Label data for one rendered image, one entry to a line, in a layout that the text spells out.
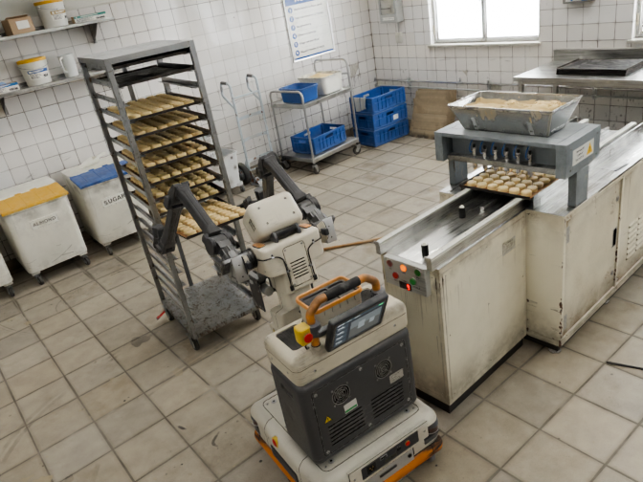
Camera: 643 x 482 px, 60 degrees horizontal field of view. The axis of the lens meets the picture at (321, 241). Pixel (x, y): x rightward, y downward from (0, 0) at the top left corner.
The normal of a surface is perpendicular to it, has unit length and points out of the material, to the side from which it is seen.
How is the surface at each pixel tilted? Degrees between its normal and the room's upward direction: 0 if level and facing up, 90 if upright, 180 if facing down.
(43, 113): 90
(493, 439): 0
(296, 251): 81
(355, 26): 90
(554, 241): 90
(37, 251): 95
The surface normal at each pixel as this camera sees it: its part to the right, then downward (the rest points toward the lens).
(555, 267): -0.73, 0.40
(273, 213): 0.29, -0.40
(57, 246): 0.65, 0.29
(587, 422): -0.16, -0.89
